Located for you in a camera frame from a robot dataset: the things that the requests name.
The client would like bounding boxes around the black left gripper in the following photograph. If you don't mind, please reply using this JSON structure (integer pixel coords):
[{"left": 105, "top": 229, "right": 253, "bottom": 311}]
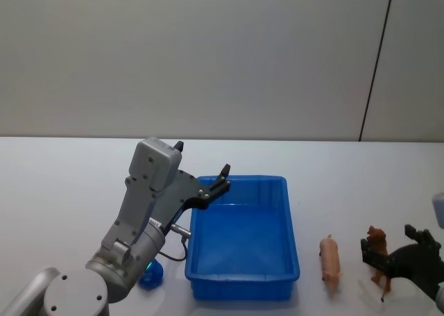
[{"left": 151, "top": 140, "right": 232, "bottom": 232}]

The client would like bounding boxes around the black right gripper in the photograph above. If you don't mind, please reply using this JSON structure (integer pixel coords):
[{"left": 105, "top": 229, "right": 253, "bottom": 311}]
[{"left": 359, "top": 224, "right": 444, "bottom": 294}]

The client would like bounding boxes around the brown toy animal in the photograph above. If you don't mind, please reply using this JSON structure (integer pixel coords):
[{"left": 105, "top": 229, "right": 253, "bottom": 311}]
[{"left": 367, "top": 225, "right": 393, "bottom": 302}]

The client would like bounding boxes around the pink toy pig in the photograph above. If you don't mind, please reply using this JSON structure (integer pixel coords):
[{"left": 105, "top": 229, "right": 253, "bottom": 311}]
[{"left": 318, "top": 234, "right": 343, "bottom": 293}]

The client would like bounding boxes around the blue plastic bin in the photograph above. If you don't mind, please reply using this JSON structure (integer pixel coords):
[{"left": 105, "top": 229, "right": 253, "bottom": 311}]
[{"left": 184, "top": 174, "right": 301, "bottom": 301}]

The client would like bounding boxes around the small blue plastic toy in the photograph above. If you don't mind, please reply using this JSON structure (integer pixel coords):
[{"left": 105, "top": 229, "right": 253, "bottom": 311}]
[{"left": 138, "top": 258, "right": 164, "bottom": 290}]

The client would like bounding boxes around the thin dark cable silver plug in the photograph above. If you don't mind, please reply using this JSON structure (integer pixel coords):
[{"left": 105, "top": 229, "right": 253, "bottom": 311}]
[{"left": 160, "top": 224, "right": 193, "bottom": 262}]

